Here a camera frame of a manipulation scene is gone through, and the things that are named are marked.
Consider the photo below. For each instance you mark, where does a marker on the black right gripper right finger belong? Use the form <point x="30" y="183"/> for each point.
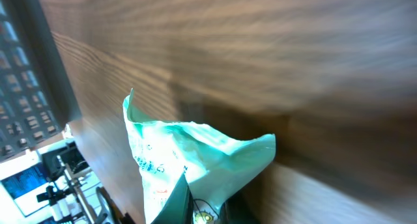
<point x="236" y="211"/>

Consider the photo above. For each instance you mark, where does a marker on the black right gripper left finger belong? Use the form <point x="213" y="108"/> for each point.
<point x="179" y="206"/>

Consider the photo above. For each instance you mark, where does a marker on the mint green wipes pack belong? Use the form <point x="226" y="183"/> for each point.
<point x="215" y="165"/>

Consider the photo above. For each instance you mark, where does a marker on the background computer monitor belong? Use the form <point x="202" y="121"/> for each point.
<point x="24" y="186"/>

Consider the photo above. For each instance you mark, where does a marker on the grey plastic basket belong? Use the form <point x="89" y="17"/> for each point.
<point x="37" y="100"/>

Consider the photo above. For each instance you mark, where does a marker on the background camera stand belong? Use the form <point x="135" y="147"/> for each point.
<point x="70" y="197"/>

